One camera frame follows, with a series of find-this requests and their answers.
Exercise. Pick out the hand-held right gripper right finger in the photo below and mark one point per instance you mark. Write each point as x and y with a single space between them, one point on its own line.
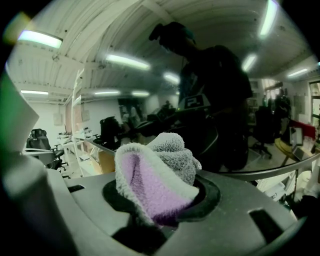
230 225

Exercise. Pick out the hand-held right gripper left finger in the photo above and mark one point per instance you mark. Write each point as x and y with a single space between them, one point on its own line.
92 200

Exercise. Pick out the grey and purple cloth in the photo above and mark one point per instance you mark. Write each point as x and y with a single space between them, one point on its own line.
155 180

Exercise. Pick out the cardboard box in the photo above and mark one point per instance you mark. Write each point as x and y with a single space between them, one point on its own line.
107 160

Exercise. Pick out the black office chair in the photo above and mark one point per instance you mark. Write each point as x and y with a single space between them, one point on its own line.
41 140

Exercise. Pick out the white metal shelf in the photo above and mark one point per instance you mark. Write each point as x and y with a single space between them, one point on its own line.
77 112

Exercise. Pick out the long ceiling light tube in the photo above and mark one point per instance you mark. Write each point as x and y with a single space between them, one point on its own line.
40 38
34 92

